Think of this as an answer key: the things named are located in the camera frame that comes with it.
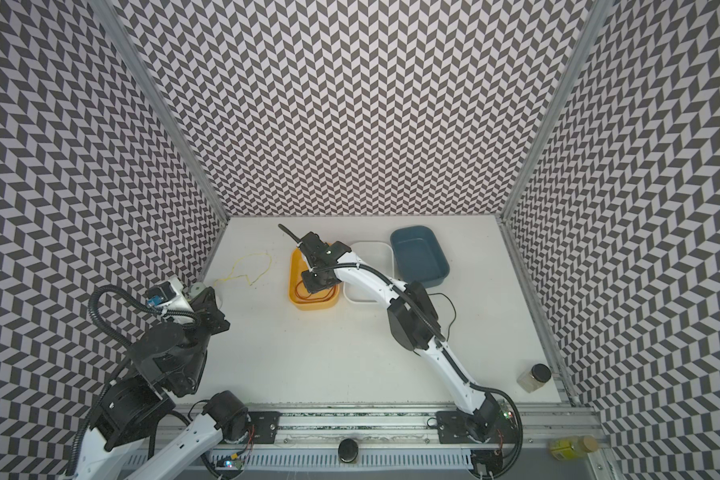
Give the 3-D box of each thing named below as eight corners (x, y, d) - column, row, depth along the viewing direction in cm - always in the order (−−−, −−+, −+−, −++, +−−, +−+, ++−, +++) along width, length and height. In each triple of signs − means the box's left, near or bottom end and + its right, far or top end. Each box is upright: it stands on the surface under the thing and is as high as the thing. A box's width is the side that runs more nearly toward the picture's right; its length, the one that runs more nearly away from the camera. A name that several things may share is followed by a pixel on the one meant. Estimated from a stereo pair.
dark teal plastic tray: (393, 286, 101) (394, 274, 95) (391, 239, 114) (392, 226, 108) (447, 286, 101) (451, 274, 95) (438, 239, 114) (441, 226, 108)
